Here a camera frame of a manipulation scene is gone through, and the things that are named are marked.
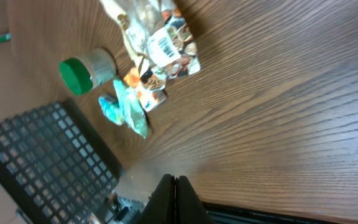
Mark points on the teal flushable wipes pack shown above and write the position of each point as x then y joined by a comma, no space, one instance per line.
131,108

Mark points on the grey plastic mesh basket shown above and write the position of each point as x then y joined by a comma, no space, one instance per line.
54,165

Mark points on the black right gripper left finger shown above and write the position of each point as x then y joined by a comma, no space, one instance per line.
160,208

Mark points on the beige snack bag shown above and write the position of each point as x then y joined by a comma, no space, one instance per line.
157,39

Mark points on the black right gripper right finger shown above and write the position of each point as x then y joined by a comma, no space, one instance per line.
190,210

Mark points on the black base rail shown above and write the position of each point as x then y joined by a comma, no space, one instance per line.
235,215

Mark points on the orange Kleenex tissue pack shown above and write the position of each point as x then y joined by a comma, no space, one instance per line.
148,99

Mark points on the green lidded jar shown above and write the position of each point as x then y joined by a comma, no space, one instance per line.
83,73

